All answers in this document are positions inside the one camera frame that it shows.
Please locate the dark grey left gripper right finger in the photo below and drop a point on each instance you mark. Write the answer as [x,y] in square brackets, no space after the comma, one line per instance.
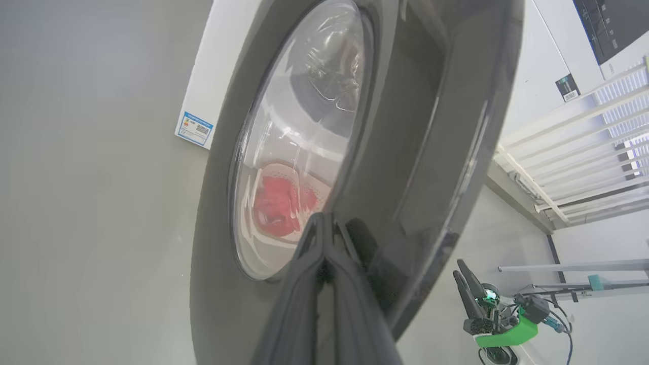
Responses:
[355,314]

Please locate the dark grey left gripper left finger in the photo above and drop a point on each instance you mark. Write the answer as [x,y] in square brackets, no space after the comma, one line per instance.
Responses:
[299,314]

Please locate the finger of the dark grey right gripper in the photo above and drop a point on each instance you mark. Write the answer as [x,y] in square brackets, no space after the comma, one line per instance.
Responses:
[464,296]
[471,279]

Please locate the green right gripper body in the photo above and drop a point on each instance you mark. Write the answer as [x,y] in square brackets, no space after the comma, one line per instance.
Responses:
[507,332]

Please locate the dark round washing machine door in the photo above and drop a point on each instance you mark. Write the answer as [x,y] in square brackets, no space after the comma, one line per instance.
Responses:
[416,152]

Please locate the cream perforated laundry basket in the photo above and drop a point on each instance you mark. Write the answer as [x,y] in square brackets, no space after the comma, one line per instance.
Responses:
[276,167]

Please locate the white washing machine body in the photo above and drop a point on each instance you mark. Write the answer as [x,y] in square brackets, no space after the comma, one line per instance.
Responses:
[547,61]

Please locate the grey metal rack bars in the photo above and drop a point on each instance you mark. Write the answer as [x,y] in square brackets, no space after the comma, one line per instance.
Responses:
[583,265]

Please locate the small teal box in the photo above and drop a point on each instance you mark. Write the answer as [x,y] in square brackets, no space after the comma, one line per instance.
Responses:
[601,283]

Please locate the white railing fence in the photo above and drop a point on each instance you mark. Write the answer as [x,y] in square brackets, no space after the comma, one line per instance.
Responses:
[583,109]

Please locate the blue energy label sticker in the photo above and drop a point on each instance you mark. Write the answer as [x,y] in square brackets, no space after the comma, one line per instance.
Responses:
[194,129]

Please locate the small black washer sticker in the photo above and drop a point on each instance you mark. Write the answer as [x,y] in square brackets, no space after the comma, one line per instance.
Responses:
[568,87]

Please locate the black washer control panel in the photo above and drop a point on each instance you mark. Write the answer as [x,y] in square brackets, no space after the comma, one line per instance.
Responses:
[613,25]

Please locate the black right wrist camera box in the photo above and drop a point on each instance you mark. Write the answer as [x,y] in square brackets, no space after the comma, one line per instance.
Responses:
[535,306]

